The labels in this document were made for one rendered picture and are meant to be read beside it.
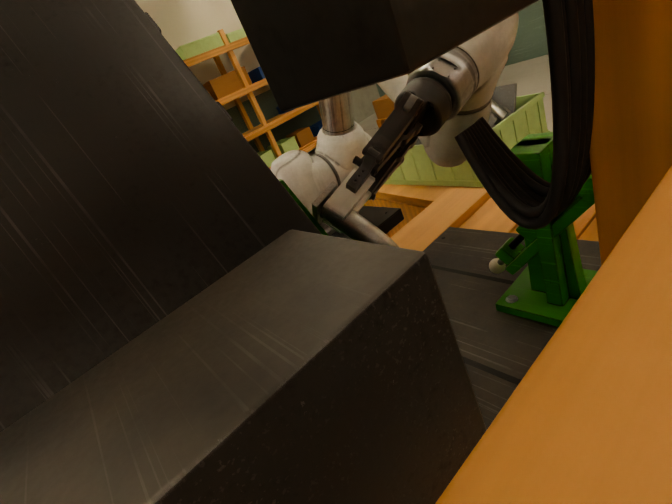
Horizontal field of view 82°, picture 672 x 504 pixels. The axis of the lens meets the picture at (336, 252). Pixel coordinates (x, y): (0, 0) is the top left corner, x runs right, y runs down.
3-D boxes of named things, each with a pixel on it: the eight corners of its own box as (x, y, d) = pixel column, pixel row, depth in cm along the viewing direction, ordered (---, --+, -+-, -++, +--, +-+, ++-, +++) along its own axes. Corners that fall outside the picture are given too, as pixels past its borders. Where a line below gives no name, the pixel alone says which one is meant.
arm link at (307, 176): (281, 226, 133) (251, 168, 123) (321, 200, 140) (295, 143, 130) (304, 232, 119) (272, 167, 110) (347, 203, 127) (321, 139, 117)
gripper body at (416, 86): (401, 107, 60) (368, 147, 57) (413, 62, 52) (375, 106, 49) (443, 131, 58) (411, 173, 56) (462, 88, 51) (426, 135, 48)
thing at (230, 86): (352, 136, 694) (300, -2, 599) (213, 224, 547) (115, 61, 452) (333, 139, 735) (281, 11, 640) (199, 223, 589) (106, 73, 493)
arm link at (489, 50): (492, 51, 50) (474, 127, 62) (542, -14, 55) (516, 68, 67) (419, 30, 54) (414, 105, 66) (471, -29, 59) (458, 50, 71)
